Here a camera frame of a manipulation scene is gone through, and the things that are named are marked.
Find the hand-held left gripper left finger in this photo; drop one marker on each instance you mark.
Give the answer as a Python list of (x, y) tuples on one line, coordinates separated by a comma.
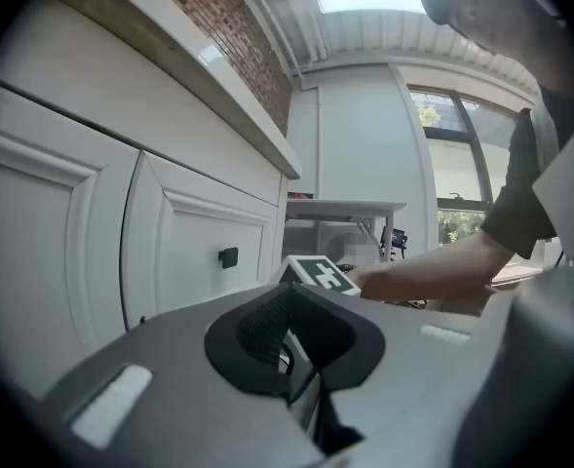
[(169, 359)]

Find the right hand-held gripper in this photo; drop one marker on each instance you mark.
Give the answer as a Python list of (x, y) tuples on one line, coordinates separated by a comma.
[(323, 273)]

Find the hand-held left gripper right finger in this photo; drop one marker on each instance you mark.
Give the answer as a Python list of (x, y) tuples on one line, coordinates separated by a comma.
[(413, 383)]

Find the white panelled drawer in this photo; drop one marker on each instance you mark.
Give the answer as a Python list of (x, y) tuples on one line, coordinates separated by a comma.
[(203, 242)]

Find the person's right forearm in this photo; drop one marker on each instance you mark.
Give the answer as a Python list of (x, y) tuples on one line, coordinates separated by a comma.
[(428, 271)]

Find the red item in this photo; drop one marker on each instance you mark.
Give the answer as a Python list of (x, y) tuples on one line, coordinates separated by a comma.
[(300, 196)]

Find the white table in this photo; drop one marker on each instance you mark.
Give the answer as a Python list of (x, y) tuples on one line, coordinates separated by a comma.
[(345, 207)]

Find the black device with screen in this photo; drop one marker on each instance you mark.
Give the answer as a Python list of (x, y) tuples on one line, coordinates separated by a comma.
[(394, 242)]

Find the black-framed window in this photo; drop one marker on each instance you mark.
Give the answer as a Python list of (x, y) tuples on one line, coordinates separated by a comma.
[(457, 164)]

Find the white panelled cabinet door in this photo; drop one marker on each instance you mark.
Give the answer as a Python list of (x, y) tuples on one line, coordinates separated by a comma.
[(28, 242)]

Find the person's black shirt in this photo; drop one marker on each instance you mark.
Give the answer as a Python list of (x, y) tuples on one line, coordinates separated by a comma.
[(520, 188)]

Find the gray stone countertop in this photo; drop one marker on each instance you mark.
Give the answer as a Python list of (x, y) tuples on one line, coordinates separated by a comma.
[(203, 61)]

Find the white ceiling pipes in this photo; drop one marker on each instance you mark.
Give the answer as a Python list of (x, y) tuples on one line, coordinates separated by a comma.
[(286, 12)]

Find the white cabinet front panel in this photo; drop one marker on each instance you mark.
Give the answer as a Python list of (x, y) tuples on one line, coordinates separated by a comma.
[(121, 90)]

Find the rectangular ceiling light panel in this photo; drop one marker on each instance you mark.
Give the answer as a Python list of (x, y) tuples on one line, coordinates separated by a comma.
[(369, 2)]

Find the person's head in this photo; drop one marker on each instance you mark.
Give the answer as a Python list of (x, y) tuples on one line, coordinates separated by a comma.
[(496, 17)]

